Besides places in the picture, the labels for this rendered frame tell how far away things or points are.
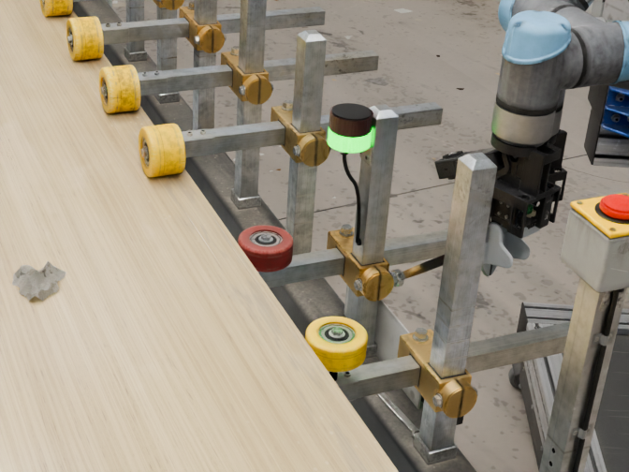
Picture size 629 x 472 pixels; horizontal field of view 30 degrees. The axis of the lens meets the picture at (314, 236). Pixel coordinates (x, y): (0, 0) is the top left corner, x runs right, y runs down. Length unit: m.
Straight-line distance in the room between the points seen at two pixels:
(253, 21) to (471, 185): 0.75
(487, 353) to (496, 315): 1.62
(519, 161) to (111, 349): 0.56
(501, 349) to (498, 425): 1.23
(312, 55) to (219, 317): 0.49
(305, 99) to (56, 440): 0.75
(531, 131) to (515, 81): 0.07
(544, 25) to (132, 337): 0.63
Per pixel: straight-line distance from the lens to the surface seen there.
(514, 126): 1.45
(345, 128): 1.59
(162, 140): 1.83
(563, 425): 1.33
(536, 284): 3.43
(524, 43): 1.42
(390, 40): 5.07
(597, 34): 1.49
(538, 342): 1.68
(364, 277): 1.71
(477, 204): 1.43
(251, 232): 1.71
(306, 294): 1.96
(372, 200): 1.67
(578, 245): 1.21
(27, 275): 1.61
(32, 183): 1.86
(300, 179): 1.91
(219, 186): 2.27
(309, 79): 1.84
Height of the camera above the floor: 1.77
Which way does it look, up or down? 30 degrees down
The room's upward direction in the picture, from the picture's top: 4 degrees clockwise
